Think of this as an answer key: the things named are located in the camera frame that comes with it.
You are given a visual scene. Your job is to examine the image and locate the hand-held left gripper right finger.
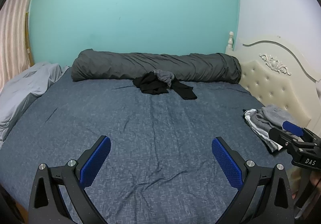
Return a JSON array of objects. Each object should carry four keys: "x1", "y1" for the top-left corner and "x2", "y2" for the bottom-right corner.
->
[{"x1": 212, "y1": 137, "x2": 294, "y2": 224}]

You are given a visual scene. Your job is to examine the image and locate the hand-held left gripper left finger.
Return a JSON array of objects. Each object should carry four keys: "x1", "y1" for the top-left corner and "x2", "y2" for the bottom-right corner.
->
[{"x1": 28, "y1": 136, "x2": 111, "y2": 224}]

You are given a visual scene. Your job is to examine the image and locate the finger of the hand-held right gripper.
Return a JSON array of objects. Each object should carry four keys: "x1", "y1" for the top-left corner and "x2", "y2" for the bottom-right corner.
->
[
  {"x1": 269, "y1": 127, "x2": 301, "y2": 148},
  {"x1": 282, "y1": 121, "x2": 314, "y2": 143}
]

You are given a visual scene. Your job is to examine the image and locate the grey garment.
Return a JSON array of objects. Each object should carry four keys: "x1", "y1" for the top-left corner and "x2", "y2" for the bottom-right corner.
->
[{"x1": 153, "y1": 69, "x2": 175, "y2": 88}]

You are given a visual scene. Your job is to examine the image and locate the folded clothes stack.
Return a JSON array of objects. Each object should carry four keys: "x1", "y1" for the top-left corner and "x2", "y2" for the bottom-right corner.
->
[{"x1": 242, "y1": 104, "x2": 300, "y2": 153}]

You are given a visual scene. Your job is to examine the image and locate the black clothes pile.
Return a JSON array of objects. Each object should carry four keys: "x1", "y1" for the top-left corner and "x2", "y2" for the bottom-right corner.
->
[{"x1": 132, "y1": 71, "x2": 198, "y2": 100}]

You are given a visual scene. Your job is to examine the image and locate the person's right hand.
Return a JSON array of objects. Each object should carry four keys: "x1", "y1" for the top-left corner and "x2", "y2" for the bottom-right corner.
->
[{"x1": 310, "y1": 172, "x2": 321, "y2": 190}]

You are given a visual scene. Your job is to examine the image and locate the cream tufted headboard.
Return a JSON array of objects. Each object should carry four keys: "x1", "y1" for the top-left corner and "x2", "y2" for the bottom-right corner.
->
[{"x1": 225, "y1": 31, "x2": 321, "y2": 139}]

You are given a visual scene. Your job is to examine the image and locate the blue patterned bed sheet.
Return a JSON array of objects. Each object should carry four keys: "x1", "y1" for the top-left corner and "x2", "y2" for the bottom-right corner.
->
[{"x1": 0, "y1": 73, "x2": 311, "y2": 224}]

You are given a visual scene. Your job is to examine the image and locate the dark grey rolled duvet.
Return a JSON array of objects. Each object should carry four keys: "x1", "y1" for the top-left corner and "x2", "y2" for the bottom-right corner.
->
[{"x1": 71, "y1": 49, "x2": 242, "y2": 84}]

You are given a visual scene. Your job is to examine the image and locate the light grey blanket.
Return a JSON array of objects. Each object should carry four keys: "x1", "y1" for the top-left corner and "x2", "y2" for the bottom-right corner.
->
[{"x1": 0, "y1": 62, "x2": 69, "y2": 142}]

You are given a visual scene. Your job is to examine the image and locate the pink striped curtain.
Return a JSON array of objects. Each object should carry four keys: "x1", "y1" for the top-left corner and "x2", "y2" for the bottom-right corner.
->
[{"x1": 0, "y1": 0, "x2": 43, "y2": 94}]

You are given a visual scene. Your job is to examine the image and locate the wooden window frame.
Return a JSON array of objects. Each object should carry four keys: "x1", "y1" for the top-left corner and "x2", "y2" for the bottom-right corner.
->
[{"x1": 25, "y1": 12, "x2": 35, "y2": 67}]

